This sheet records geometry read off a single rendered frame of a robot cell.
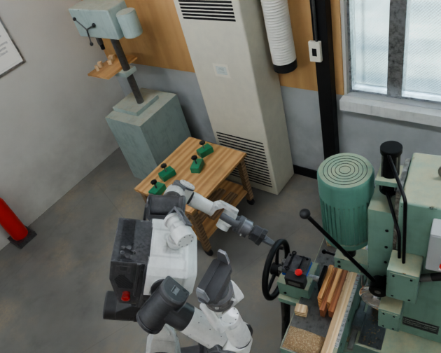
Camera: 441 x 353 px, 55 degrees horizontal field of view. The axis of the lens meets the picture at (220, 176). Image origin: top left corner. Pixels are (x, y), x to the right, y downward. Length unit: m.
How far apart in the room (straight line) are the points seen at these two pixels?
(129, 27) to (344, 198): 2.21
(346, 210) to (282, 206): 2.00
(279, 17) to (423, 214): 1.68
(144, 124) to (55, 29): 1.18
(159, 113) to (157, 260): 2.25
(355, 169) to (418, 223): 0.25
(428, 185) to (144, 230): 0.94
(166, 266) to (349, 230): 0.62
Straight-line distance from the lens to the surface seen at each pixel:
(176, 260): 1.48
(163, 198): 1.67
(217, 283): 1.09
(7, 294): 3.84
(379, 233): 1.46
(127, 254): 1.48
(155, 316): 1.40
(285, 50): 2.73
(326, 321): 1.75
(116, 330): 3.11
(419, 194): 1.30
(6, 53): 3.86
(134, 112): 3.57
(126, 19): 3.14
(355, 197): 1.36
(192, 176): 3.03
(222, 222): 2.02
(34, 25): 3.98
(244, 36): 2.67
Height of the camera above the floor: 2.44
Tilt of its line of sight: 40 degrees down
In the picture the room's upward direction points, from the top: 18 degrees counter-clockwise
